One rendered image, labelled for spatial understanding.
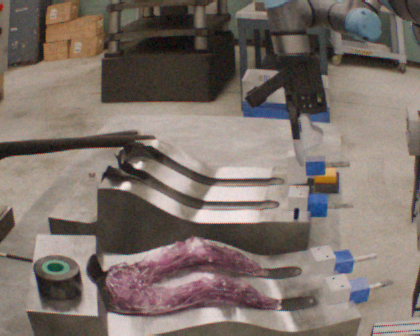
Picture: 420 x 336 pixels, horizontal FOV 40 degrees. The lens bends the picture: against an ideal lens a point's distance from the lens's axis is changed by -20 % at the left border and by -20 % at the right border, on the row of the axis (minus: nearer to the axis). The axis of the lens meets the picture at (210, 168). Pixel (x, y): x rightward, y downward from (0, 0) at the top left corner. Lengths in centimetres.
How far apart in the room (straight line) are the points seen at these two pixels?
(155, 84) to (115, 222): 408
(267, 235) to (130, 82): 421
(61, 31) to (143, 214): 687
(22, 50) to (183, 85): 352
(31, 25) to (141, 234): 696
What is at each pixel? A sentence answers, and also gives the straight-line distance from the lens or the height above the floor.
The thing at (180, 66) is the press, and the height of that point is 30.
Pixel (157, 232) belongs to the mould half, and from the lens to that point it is 119.
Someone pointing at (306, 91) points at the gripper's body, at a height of 108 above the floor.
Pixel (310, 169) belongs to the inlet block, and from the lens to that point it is 127.
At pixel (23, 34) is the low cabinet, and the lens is 813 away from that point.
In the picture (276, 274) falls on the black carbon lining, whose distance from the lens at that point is 106.
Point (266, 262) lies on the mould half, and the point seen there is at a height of 86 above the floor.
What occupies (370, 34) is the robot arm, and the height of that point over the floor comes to 122.
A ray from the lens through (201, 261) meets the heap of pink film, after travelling 99.
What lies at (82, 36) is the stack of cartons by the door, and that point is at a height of 30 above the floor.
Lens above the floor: 138
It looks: 21 degrees down
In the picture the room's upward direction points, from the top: 1 degrees counter-clockwise
